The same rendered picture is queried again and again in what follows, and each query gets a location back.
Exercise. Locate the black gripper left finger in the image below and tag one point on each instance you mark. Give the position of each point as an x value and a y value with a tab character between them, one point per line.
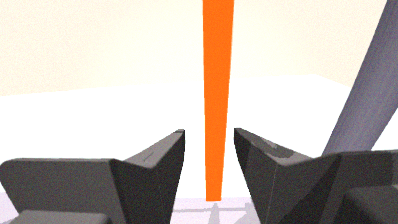
140	189

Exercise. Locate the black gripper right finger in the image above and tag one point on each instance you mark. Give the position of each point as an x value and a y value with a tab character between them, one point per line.
288	187

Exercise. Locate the orange tapered handle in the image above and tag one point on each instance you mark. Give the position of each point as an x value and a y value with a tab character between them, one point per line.
217	52

